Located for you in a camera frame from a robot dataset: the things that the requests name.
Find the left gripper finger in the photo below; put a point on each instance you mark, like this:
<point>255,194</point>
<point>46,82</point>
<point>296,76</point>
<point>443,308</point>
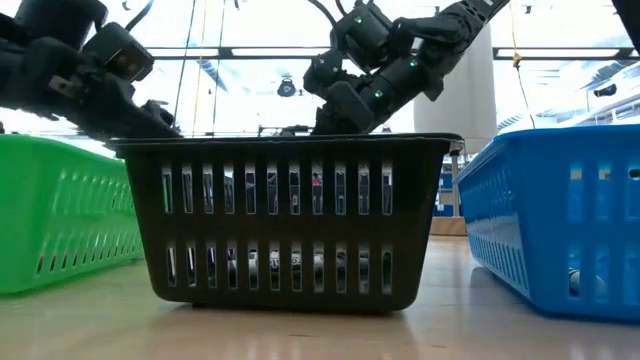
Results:
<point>162,112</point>
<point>130,122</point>

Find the green plastic basket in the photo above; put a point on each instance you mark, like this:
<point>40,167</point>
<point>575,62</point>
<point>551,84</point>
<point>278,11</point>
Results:
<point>60,215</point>

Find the grey crayon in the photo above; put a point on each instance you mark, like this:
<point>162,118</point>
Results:
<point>575,282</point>

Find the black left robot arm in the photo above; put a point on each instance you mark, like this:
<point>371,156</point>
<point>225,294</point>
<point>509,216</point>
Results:
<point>60,20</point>

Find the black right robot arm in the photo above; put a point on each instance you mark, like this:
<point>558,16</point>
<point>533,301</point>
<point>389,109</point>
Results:
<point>450,25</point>

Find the blue storage bin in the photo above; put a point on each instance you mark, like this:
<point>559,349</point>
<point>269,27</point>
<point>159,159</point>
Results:
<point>446,181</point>

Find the black plastic basket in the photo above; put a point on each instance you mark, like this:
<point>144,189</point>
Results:
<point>280,230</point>

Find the small black ceiling fixture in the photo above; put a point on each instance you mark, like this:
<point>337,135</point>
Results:
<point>526,8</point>

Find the blue plastic basket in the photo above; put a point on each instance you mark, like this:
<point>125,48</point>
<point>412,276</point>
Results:
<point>550,225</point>

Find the black ceiling device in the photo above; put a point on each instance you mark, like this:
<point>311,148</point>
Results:
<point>605,91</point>

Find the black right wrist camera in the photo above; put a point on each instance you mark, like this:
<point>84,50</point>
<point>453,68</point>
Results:
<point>325,70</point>

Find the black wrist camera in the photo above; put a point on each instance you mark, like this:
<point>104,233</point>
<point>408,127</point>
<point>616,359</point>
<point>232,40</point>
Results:
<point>325,70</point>
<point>117,52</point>

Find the black dome ceiling camera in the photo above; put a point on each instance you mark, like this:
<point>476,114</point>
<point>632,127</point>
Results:
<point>286,88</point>

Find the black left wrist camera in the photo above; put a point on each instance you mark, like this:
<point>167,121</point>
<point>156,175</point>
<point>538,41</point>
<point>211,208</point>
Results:
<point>117,52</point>

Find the black overhead frame beam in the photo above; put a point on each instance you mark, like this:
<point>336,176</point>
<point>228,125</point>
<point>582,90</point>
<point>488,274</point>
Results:
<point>624,52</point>

